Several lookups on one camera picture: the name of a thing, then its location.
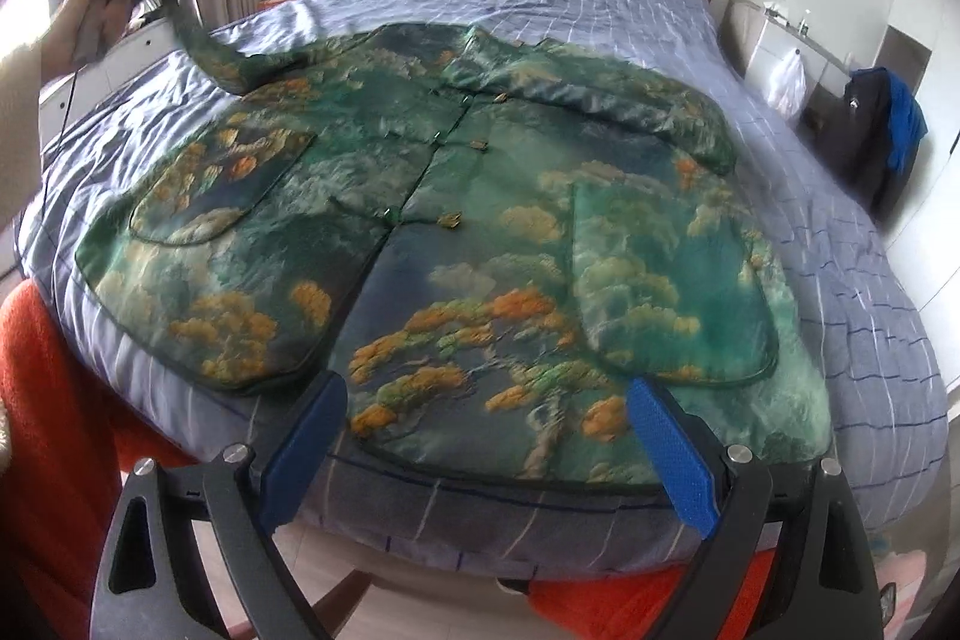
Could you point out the black and blue jacket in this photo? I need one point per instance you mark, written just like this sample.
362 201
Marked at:
869 139

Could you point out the white plastic bag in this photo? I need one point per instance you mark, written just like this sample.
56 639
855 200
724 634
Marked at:
786 85

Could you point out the green floral padded jacket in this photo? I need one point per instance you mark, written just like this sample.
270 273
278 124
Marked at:
488 216

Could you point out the wooden nightstand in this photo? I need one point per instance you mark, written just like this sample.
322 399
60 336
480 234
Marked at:
267 4

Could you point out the person's left hand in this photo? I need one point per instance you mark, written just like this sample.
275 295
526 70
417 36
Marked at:
105 21

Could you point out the white wardrobe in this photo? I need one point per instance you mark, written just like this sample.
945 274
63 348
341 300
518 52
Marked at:
922 237

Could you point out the blue checked duvet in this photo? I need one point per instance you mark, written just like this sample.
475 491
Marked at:
860 329

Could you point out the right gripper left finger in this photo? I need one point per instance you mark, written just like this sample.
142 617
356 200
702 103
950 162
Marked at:
151 582

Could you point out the white window bench drawers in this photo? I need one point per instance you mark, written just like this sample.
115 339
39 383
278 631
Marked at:
68 100

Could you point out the white bedside desk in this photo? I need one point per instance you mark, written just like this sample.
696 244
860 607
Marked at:
754 39

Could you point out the clear bottle on desk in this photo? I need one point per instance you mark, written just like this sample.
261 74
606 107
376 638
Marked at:
804 25

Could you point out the cream sleeved left forearm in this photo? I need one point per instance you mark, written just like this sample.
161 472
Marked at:
20 145

